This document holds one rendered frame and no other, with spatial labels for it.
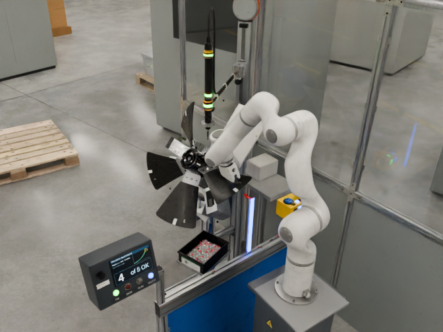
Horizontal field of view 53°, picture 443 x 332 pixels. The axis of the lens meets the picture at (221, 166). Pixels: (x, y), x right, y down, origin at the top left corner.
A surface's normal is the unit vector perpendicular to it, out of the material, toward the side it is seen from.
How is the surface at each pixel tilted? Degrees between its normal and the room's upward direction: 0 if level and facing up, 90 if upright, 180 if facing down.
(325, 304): 1
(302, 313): 1
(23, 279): 0
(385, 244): 90
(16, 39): 90
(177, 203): 51
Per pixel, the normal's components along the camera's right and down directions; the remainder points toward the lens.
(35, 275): 0.03, -0.87
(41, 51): 0.76, 0.33
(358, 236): -0.78, 0.30
